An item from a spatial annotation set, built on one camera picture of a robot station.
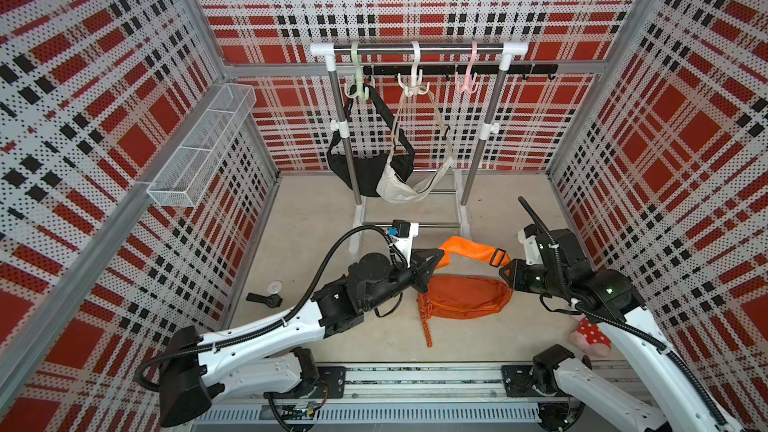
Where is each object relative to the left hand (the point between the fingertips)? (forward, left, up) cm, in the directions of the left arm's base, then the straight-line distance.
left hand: (446, 252), depth 65 cm
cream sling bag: (+27, +12, -8) cm, 30 cm away
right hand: (-1, -16, -8) cm, 18 cm away
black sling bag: (+37, +23, -12) cm, 46 cm away
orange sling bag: (+2, -10, -24) cm, 26 cm away
